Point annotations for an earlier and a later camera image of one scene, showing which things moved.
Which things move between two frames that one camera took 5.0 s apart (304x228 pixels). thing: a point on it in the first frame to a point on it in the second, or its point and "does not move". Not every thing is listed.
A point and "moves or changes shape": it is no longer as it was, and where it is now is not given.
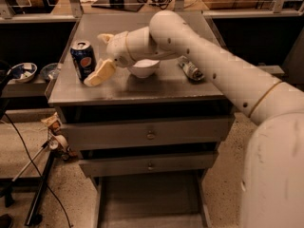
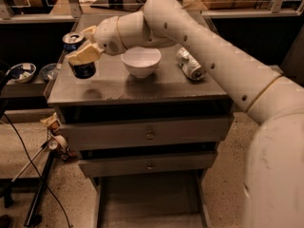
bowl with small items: x=22 y=72 does not move
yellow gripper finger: x=104 y=68 to x=85 y=54
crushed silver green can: x=190 y=70 does not move
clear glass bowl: x=49 y=70 does not move
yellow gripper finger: x=105 y=37 to x=89 y=32
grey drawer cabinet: x=146 y=134 does not move
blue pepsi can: x=84 y=58 moves or changes shape
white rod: x=30 y=161 does not move
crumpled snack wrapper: x=53 y=122 does not move
